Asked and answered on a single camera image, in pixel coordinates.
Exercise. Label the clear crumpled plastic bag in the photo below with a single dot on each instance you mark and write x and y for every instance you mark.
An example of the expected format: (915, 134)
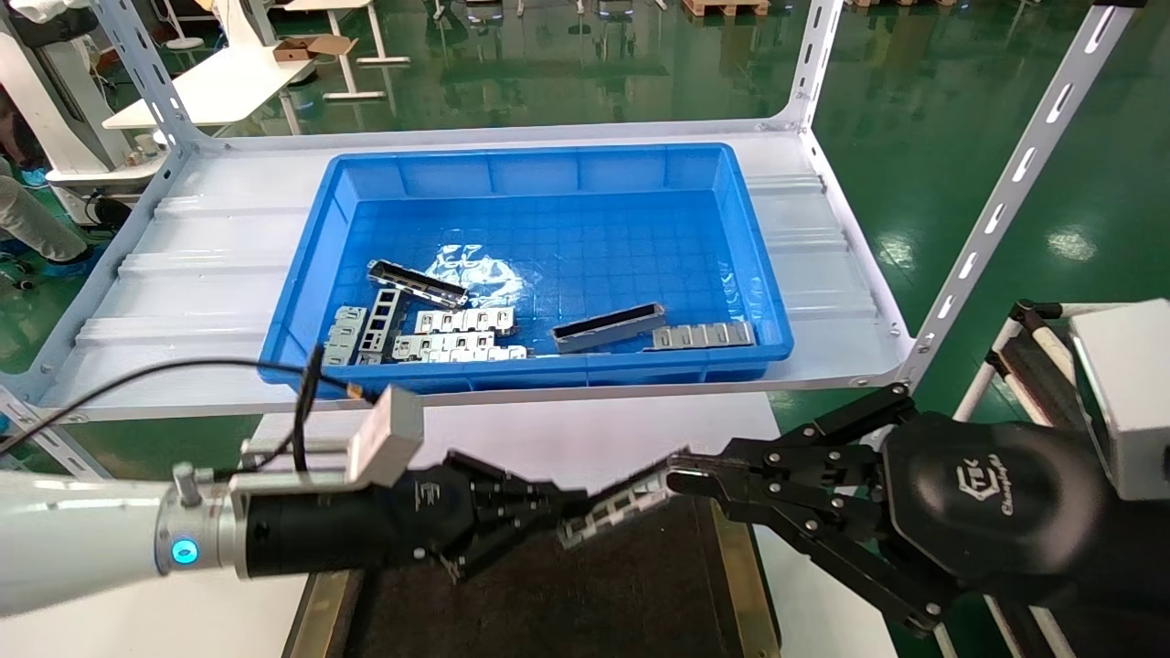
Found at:
(480, 270)

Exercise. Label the flat ribbed metal bracket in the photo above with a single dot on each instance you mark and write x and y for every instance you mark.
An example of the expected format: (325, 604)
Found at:
(704, 335)

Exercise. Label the dark-slotted metal channel part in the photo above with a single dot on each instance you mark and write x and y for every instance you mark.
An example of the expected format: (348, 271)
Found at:
(608, 331)

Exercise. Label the silver notched metal bracket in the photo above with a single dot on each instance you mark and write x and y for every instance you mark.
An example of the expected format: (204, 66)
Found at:
(439, 345)
(462, 321)
(494, 353)

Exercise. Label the small white cup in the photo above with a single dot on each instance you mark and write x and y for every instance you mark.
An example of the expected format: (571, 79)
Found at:
(144, 146)

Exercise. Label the white background table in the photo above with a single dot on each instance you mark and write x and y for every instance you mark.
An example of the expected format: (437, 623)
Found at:
(228, 91)

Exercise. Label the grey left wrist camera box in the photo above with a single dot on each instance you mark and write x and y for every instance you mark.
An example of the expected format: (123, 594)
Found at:
(388, 439)

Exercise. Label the white metal shelf rack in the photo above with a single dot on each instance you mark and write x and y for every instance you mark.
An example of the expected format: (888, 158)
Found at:
(219, 274)

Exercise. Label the perforated metal strip part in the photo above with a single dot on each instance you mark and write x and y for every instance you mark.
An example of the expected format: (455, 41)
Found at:
(379, 322)

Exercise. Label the white round floor stand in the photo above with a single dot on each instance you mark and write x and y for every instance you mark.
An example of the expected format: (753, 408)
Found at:
(183, 41)

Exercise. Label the short stepped metal bracket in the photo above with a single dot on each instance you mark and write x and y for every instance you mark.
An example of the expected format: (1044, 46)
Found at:
(343, 334)

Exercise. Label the white table with T-legs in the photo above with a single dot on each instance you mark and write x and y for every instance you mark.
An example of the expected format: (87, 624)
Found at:
(352, 95)

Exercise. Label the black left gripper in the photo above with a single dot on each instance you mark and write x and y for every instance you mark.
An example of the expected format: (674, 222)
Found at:
(347, 530)

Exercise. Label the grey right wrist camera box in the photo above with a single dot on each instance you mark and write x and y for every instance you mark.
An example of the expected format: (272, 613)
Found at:
(1129, 393)

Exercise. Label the black container tray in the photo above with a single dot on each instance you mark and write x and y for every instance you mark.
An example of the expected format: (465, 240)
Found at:
(640, 603)

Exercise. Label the black-lined metal channel part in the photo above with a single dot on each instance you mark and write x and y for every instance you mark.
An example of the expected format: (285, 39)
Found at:
(416, 281)

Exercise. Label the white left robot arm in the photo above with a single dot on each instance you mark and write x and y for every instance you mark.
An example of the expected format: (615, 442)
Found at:
(73, 539)

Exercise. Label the brown cardboard box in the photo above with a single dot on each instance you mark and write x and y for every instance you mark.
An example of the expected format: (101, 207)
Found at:
(306, 50)

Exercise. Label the white machine housing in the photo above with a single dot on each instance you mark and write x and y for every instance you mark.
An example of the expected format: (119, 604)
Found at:
(55, 100)

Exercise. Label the seated person grey trousers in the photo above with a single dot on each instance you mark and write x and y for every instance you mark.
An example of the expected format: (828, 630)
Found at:
(37, 224)

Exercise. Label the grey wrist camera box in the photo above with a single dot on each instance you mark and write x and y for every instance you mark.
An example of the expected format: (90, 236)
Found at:
(1129, 393)
(388, 439)

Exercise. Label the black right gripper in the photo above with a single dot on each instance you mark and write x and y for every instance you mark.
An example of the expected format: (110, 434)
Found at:
(996, 498)

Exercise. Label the black caster wheel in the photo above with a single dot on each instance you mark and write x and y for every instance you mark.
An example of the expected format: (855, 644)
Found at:
(110, 212)

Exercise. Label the grey metal channel part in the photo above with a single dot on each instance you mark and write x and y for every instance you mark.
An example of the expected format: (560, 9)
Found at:
(612, 512)

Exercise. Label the blue plastic bin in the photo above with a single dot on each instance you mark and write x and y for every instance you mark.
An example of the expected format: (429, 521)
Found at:
(567, 228)

